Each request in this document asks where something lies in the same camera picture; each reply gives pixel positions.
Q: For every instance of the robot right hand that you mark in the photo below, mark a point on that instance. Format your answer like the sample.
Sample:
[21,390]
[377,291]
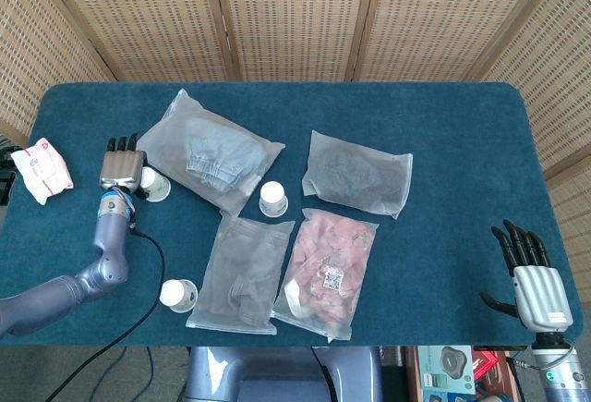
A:
[542,296]

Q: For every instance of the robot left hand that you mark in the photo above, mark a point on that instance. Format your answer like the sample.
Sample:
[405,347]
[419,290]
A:
[121,168]

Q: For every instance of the white floral paper cup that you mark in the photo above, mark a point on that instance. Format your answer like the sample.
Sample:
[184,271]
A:
[158,186]
[272,196]
[175,293]

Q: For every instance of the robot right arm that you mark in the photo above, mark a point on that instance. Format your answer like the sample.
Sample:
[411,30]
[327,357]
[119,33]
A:
[563,374]

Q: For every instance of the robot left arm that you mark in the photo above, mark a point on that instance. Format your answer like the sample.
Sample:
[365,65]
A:
[108,245]

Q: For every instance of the pink white wet wipes pack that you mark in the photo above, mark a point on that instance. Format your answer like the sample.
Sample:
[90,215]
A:
[41,168]

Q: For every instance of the frosted bag with blue jeans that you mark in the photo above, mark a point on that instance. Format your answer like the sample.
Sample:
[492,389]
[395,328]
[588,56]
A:
[208,152]

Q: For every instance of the red product box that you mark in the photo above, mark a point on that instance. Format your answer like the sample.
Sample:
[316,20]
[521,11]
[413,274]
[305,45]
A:
[485,367]

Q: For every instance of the black device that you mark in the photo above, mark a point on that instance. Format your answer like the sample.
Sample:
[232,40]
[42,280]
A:
[4,187]

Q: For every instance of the teal product box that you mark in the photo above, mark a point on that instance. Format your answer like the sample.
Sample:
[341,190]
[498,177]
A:
[443,367]

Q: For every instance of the frosted bag with grey garment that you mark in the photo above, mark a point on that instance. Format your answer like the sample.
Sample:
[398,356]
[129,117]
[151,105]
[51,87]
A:
[244,272]

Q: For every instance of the teal table cloth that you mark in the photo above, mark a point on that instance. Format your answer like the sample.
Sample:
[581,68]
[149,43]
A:
[461,143]

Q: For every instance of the frosted bag with pink garment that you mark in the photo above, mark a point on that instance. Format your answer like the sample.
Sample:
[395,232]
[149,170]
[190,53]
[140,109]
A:
[328,259]

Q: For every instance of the frosted bag with black garment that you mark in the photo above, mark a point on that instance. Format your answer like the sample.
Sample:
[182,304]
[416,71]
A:
[355,171]

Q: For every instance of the woven rattan folding screen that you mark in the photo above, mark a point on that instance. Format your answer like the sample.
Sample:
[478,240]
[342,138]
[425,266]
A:
[295,14]

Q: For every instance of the grey-blue robot torso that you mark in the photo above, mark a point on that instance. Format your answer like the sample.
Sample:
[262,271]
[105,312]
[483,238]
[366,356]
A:
[277,374]

